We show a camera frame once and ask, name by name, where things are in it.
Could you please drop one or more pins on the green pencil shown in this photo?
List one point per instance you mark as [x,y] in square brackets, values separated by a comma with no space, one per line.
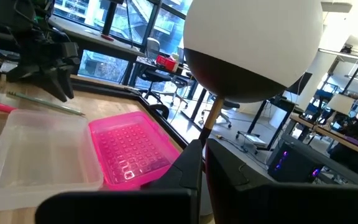
[42,102]

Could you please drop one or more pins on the grey mesh office chair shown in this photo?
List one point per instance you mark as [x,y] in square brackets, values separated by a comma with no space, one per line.
[152,48]

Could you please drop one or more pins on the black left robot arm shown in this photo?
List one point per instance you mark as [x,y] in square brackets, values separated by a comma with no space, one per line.
[8,15]

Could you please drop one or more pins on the clear pencil box pink lid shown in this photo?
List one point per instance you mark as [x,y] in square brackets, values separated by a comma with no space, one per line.
[129,149]

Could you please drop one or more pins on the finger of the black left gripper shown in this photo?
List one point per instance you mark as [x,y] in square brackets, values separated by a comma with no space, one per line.
[54,88]
[67,84]

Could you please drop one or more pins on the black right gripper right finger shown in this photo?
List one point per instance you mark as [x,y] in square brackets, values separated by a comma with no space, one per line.
[291,205]

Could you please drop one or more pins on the wooden desk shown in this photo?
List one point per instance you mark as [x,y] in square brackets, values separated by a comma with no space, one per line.
[328,132]

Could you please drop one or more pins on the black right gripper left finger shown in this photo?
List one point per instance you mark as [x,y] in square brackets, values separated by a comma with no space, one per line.
[120,205]

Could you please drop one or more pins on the black office chair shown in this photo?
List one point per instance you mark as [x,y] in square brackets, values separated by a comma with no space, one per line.
[180,81]
[230,105]

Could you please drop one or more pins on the black computer tower purple lights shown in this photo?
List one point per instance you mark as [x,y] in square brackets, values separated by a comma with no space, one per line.
[291,163]

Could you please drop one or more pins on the red box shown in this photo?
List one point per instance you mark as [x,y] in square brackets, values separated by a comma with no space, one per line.
[166,62]

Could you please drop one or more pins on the black vertical post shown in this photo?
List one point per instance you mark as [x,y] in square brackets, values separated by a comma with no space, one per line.
[110,17]

